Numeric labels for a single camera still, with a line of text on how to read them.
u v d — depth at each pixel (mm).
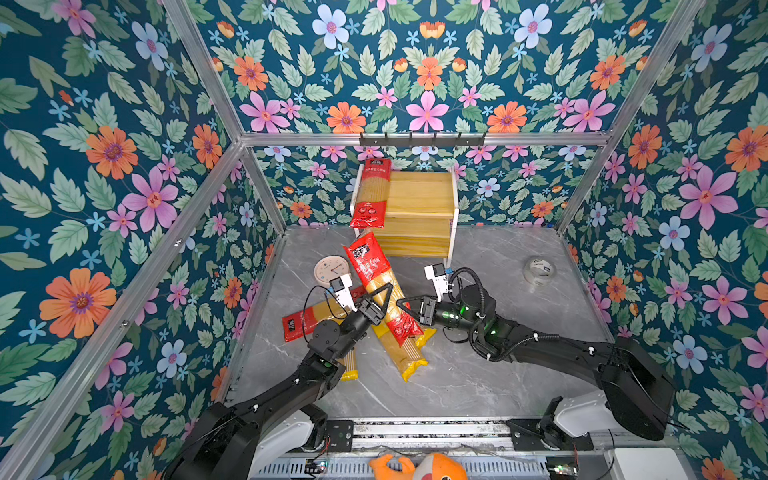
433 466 630
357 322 665
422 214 787
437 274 680
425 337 884
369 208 762
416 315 687
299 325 909
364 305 661
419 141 930
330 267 1045
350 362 841
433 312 638
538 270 1047
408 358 841
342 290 672
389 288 705
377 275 705
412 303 701
